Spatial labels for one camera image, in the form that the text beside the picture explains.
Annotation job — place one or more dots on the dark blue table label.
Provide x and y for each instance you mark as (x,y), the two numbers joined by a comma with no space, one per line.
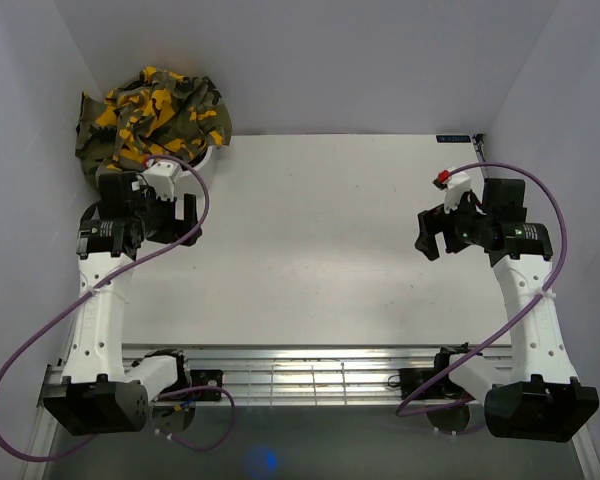
(453,139)

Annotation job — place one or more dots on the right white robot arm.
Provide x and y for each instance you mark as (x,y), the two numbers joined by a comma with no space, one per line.
(541,398)

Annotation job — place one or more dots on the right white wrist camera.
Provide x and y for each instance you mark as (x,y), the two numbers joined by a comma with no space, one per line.
(454,185)

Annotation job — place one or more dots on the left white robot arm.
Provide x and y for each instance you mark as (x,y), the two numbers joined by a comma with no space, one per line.
(98,395)

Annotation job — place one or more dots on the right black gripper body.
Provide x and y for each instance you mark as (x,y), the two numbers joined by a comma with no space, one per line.
(460,228)

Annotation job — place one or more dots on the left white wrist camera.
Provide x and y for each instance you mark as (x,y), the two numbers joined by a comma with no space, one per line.
(162,175)

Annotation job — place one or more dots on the yellow green camouflage trousers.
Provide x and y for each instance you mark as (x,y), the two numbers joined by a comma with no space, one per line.
(157,112)

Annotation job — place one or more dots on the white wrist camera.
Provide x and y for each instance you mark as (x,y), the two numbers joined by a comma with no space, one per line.
(454,185)
(162,175)

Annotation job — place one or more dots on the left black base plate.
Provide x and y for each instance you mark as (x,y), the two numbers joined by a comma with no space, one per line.
(208,378)

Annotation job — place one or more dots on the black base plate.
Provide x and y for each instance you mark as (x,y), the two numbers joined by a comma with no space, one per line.
(407,380)
(208,378)

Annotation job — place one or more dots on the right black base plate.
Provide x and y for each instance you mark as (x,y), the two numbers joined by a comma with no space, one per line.
(407,380)

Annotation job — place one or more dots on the white plastic laundry basket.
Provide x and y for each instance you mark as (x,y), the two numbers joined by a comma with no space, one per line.
(205,168)

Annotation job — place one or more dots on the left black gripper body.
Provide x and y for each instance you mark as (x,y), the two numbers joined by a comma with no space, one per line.
(159,217)

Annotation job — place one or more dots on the aluminium rail frame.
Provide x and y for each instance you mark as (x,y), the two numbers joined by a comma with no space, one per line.
(259,377)

